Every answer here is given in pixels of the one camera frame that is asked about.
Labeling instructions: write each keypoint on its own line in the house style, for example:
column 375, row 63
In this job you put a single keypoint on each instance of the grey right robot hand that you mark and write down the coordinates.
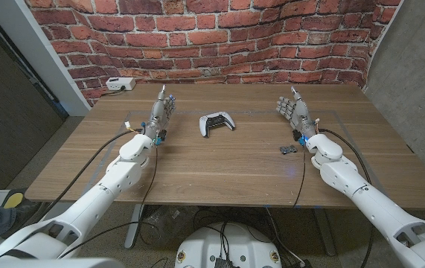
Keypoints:
column 300, row 115

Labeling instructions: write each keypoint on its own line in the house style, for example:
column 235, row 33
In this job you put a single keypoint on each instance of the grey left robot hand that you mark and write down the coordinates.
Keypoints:
column 159, row 111

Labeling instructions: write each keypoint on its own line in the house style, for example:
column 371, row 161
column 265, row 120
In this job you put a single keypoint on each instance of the white and black game controller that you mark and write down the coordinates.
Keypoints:
column 224, row 119

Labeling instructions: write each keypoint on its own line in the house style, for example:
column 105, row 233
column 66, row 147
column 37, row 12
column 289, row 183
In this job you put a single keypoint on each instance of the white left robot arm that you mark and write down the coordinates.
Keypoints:
column 96, row 193

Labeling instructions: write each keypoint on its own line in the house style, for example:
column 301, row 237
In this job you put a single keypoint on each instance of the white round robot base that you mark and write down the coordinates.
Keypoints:
column 204, row 245

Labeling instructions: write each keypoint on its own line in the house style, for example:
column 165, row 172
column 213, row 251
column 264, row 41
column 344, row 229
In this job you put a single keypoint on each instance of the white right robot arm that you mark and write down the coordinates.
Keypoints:
column 368, row 201

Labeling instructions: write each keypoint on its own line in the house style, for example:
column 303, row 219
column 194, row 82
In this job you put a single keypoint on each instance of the white power box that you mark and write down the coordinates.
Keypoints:
column 117, row 83

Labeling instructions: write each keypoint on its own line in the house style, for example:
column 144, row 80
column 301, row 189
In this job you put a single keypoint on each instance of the red brick printed backdrop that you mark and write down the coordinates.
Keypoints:
column 216, row 37

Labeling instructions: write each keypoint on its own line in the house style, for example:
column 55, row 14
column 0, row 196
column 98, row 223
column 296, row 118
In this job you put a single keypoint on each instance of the clear plastic bag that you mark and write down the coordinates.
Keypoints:
column 167, row 223

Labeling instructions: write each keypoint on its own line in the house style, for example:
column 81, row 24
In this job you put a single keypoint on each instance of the grey metal table leg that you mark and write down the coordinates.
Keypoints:
column 323, row 231
column 134, row 227

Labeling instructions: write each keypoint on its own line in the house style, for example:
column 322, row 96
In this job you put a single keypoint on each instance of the white box with yellow disc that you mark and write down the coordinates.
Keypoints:
column 13, row 199

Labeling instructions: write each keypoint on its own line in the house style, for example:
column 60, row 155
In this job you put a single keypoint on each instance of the white robot torso edge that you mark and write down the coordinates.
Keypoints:
column 48, row 263

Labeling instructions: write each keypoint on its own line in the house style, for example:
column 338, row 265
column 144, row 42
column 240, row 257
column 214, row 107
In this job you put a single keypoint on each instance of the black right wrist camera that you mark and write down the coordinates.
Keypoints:
column 297, row 136

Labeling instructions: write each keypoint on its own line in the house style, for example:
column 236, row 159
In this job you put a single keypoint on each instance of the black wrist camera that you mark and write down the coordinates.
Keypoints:
column 162, row 135
column 297, row 136

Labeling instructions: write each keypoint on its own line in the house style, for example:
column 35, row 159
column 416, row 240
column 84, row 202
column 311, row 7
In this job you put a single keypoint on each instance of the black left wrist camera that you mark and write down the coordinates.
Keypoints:
column 162, row 135

